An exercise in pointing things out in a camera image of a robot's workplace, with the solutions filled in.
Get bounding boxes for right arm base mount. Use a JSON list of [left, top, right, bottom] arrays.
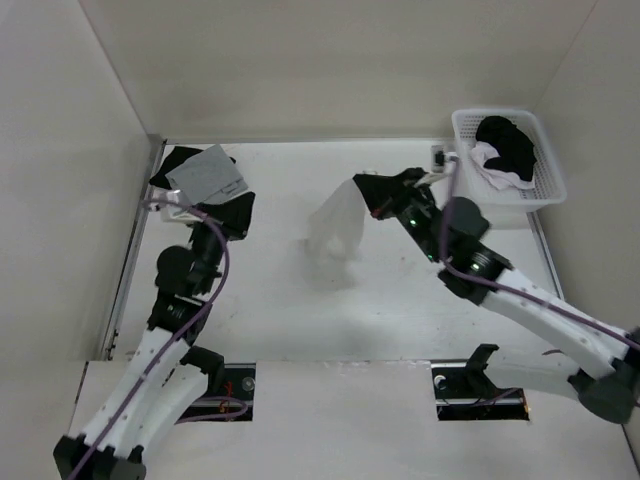
[[430, 344, 529, 421]]

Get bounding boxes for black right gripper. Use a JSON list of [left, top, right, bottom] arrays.
[[358, 167, 452, 265]]

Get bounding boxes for white tank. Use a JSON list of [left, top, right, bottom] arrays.
[[300, 179, 366, 292], [469, 141, 535, 191]]

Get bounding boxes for black tank top in basket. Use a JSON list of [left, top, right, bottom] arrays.
[[472, 116, 537, 184]]

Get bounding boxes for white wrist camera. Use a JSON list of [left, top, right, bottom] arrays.
[[150, 189, 201, 225], [415, 145, 459, 186]]

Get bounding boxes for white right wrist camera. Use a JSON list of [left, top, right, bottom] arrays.
[[415, 145, 459, 186]]

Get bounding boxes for black folded tank top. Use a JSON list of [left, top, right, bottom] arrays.
[[149, 145, 242, 192]]

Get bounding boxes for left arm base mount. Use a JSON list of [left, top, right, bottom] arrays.
[[179, 363, 257, 423]]

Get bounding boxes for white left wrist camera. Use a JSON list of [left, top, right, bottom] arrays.
[[150, 189, 201, 225]]

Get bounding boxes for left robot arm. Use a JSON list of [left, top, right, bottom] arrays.
[[53, 192, 255, 479]]

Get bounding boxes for white tank top in basket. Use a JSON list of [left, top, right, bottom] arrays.
[[469, 141, 535, 191]]

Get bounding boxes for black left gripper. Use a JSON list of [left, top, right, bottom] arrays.
[[183, 192, 254, 296]]

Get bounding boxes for grey folded tank top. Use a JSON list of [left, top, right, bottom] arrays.
[[166, 145, 248, 205]]

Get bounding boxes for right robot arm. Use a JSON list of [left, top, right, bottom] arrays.
[[353, 168, 639, 425]]

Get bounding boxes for white plastic laundry basket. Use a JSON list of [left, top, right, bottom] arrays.
[[451, 107, 567, 213]]

